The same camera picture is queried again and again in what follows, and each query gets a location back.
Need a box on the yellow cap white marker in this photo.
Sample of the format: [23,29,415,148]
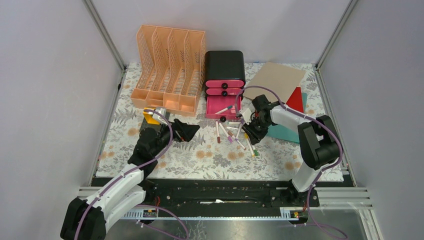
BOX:
[244,133,256,158]

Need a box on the teal cap white marker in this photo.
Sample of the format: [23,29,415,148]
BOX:
[215,105,234,115]

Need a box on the yellow plastic block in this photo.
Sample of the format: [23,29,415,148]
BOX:
[143,111,161,125]

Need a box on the pink drawer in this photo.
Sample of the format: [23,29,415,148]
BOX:
[205,95,242,120]
[205,79,245,90]
[205,88,244,97]

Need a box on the peach plastic file organizer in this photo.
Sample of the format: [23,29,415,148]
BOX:
[130,24,207,117]

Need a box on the red folder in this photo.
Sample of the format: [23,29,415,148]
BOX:
[286,86,304,113]

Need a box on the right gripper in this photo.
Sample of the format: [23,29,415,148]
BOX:
[242,116,272,146]

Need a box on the black drawer cabinet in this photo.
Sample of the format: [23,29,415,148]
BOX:
[204,50,246,83]

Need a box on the pink top drawer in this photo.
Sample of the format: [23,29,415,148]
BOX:
[205,79,245,90]

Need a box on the gray building baseplate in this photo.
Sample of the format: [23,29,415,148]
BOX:
[139,119,149,132]

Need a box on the pink cap white marker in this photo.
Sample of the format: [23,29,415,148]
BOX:
[218,122,233,143]

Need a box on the green cap white marker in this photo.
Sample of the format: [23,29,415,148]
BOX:
[252,145,260,157]

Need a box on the teal folder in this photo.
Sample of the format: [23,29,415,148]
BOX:
[266,92,308,143]

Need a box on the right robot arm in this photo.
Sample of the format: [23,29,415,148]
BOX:
[243,94,343,206]

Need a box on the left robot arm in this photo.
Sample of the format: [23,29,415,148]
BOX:
[60,119,200,240]

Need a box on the black mounting rail base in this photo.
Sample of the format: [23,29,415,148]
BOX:
[91,177,335,219]

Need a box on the beige cardboard sheet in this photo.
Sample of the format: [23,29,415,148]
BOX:
[247,62,306,103]

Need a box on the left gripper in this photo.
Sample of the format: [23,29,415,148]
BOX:
[151,118,199,157]

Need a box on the floral table mat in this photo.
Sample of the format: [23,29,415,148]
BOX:
[95,62,345,182]

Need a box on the purple cap white marker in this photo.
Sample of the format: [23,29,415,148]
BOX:
[234,122,243,140]

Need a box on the pink bottom drawer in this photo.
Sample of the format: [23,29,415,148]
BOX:
[205,95,242,120]

